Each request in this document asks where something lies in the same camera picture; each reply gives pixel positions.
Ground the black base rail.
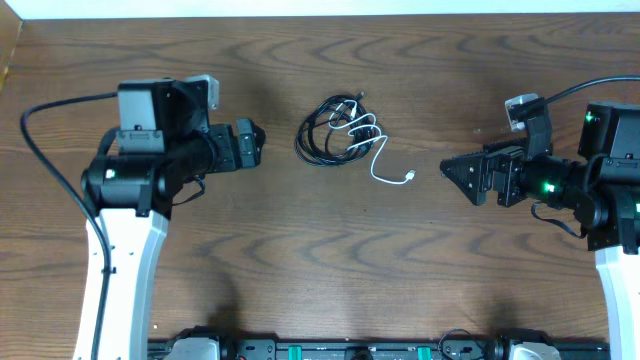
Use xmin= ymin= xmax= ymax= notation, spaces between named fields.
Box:
xmin=147 ymin=326 xmax=610 ymax=360

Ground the black USB cable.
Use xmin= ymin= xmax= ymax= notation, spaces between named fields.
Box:
xmin=293 ymin=91 xmax=382 ymax=167

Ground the white USB cable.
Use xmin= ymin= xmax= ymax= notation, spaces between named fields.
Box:
xmin=328 ymin=99 xmax=417 ymax=186

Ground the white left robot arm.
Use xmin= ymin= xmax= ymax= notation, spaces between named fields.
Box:
xmin=73 ymin=75 xmax=266 ymax=359

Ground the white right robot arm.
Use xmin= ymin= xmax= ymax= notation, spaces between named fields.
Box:
xmin=440 ymin=99 xmax=639 ymax=359

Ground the clear tape strip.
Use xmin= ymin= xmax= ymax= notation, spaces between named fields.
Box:
xmin=472 ymin=127 xmax=511 ymax=136

